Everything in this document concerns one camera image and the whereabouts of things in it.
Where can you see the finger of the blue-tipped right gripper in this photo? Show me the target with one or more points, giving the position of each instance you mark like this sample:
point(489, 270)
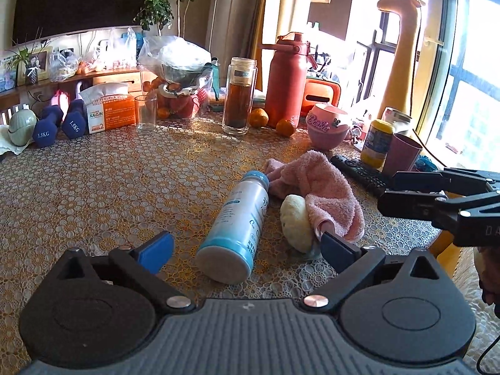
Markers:
point(409, 204)
point(418, 181)

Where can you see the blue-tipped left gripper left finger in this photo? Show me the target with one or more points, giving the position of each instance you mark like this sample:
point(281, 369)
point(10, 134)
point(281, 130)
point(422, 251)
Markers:
point(137, 269)

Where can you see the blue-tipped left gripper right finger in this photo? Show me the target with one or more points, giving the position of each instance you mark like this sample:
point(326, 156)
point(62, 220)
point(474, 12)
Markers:
point(355, 268)

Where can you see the white blue yogurt bottle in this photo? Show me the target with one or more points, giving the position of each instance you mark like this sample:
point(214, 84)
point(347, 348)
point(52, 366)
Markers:
point(228, 251)

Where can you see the pink fluffy towel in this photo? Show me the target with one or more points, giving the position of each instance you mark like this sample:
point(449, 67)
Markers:
point(329, 199)

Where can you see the right hand on gripper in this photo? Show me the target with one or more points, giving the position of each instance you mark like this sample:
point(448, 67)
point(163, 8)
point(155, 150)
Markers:
point(487, 264)

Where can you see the mauve plastic cup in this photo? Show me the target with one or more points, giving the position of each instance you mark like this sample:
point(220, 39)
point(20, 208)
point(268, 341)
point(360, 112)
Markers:
point(402, 154)

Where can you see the black remote control left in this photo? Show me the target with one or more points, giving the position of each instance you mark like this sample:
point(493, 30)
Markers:
point(371, 179)

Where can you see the yellow lid white jar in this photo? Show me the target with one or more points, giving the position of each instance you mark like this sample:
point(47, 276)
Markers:
point(376, 144)

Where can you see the metal tin can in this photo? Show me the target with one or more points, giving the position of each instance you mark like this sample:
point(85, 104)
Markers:
point(400, 121)

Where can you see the cream round sponge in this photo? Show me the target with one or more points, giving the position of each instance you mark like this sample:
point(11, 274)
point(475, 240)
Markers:
point(295, 224)

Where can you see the yellow giraffe toy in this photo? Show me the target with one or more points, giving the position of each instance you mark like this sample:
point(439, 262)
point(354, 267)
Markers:
point(397, 93)

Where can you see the pink Barbie bowl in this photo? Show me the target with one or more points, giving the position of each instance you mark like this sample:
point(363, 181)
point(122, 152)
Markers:
point(327, 126)

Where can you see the orange near thermos right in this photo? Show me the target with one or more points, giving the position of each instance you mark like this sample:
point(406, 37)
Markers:
point(285, 128)

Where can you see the orange thermos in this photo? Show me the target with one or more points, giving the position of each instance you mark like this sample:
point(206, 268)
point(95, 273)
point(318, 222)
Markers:
point(258, 118)
point(285, 128)

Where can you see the red thermos bottle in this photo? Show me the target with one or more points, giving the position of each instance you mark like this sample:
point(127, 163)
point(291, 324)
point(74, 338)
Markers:
point(287, 77)

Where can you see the blue dumbbell right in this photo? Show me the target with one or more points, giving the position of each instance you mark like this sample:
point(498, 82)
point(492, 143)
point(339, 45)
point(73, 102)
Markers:
point(75, 122)

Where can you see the blue dumbbell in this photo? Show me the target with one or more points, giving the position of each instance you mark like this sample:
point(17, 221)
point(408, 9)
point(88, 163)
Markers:
point(75, 122)
point(46, 129)

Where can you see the orange near thermos left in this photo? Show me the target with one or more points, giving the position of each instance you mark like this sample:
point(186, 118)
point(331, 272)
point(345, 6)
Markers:
point(258, 118)

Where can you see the empty drinking glass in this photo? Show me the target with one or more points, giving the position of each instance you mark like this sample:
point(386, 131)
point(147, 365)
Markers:
point(146, 111)

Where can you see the orange white tissue box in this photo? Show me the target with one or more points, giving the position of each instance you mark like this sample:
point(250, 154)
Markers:
point(108, 106)

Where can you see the blue dumbbell left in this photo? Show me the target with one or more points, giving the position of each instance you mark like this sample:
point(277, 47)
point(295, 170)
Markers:
point(46, 129)

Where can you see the pale green round object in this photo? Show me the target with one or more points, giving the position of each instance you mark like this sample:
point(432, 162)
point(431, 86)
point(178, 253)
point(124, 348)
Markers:
point(21, 127)

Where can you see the glass tea bottle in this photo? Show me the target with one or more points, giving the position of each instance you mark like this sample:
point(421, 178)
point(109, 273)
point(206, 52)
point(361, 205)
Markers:
point(239, 90)

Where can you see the plastic bag of fruit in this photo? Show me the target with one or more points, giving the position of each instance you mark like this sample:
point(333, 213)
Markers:
point(184, 75)

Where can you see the framed photo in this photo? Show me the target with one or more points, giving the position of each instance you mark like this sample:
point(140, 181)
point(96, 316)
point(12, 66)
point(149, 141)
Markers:
point(39, 62)

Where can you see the green potted tree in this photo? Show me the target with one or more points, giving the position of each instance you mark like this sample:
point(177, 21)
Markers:
point(158, 14)

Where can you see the black television screen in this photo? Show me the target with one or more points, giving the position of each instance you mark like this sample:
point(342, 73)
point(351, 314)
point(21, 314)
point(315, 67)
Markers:
point(35, 19)

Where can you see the orange handled case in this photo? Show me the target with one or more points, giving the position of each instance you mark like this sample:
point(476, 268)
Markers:
point(319, 91)

